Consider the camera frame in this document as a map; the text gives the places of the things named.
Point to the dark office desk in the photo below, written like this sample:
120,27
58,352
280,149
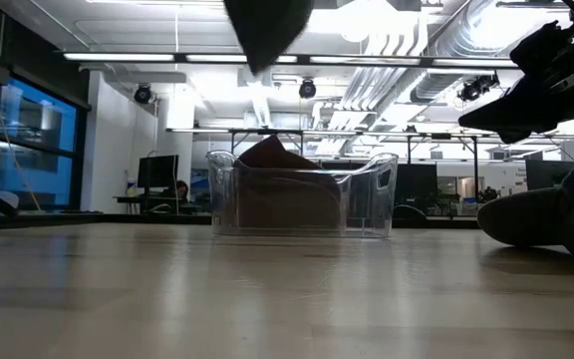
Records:
132,198

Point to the person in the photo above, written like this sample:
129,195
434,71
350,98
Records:
181,189

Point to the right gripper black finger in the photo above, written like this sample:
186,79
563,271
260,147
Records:
513,137
511,114

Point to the black computer monitor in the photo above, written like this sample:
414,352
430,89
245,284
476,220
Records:
548,174
157,172
416,182

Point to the long ceiling light tube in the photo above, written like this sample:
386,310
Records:
476,63
117,57
212,58
367,60

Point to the maroon baseball cap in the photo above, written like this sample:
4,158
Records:
282,194

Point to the dark navy baseball cap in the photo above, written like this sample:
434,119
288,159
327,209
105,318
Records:
267,30

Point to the clear plastic bin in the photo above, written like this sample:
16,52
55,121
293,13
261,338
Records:
367,209

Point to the black metal table frame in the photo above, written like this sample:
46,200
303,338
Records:
441,136
247,132

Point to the olive grey baseball cap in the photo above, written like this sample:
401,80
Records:
551,219

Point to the black ceiling camera cluster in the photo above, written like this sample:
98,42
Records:
474,89

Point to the white bottle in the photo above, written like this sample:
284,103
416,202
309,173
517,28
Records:
131,187

